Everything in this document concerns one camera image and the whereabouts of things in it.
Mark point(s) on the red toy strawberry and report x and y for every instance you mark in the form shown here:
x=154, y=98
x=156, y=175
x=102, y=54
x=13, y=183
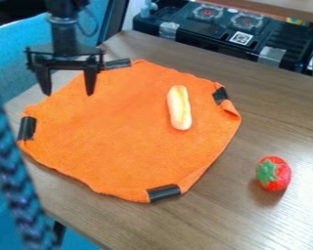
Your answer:
x=273, y=174

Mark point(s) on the black toy stove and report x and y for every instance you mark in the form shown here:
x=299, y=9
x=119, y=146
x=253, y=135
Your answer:
x=233, y=29

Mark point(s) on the toy bread roll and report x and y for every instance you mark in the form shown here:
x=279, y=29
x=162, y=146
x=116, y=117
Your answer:
x=179, y=107

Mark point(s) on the orange cloth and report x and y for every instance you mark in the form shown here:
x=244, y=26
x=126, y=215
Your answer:
x=128, y=136

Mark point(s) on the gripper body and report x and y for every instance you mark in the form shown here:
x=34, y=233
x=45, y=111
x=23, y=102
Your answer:
x=65, y=54

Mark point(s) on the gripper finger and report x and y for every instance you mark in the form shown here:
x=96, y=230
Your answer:
x=90, y=79
x=44, y=81

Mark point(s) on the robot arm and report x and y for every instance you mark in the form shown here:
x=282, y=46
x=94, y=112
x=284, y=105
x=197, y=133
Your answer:
x=63, y=19

